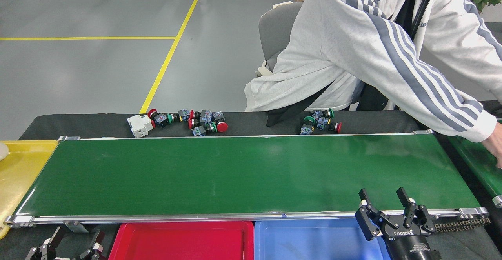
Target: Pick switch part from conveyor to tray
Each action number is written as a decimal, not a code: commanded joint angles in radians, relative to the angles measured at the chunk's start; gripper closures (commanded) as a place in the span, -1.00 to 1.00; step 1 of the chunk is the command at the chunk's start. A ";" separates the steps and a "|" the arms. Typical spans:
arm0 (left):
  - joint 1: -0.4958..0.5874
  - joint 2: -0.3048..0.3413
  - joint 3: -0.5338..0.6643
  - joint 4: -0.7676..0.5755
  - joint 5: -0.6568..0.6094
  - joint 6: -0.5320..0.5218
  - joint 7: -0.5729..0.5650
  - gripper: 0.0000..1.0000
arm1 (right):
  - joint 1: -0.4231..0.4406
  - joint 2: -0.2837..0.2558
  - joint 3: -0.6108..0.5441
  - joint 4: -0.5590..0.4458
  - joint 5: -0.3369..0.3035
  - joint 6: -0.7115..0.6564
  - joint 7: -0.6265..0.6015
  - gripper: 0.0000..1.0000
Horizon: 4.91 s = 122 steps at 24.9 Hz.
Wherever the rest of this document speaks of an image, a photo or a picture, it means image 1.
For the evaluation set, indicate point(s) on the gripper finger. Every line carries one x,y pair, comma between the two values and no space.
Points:
41,252
94,252

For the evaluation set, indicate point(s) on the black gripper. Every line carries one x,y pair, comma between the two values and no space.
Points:
410,246

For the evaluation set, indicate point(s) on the white circuit breaker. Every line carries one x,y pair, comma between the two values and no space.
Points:
139,126

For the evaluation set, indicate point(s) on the yellow plastic tray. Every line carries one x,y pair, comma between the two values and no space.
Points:
23,173

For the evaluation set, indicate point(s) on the blue plastic tray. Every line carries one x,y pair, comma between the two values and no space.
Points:
313,242

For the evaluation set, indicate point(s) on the red plastic tray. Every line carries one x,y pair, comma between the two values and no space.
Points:
180,242

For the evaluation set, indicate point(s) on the short green conveyor belt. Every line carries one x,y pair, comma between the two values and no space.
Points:
478,162

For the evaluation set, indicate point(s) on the person's right hand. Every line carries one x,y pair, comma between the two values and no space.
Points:
496,146

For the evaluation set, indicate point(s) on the white translucent plastic item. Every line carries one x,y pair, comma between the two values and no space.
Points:
3,151

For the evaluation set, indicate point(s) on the person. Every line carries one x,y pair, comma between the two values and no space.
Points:
345,36

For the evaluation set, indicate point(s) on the grey office chair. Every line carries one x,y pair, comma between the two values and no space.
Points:
278,32

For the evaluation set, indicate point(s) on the red push button switch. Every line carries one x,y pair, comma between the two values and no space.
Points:
204,122
324,124
206,115
160,119
222,126

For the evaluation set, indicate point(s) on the green conveyor belt, silver frame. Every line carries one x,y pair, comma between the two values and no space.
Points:
235,173

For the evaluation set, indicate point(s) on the small green push button switch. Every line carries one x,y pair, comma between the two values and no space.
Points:
184,115

